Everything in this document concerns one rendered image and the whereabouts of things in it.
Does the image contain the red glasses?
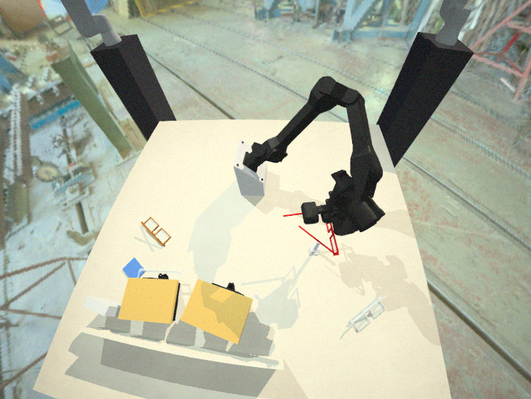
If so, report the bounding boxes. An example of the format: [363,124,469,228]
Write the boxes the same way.
[283,213,339,256]

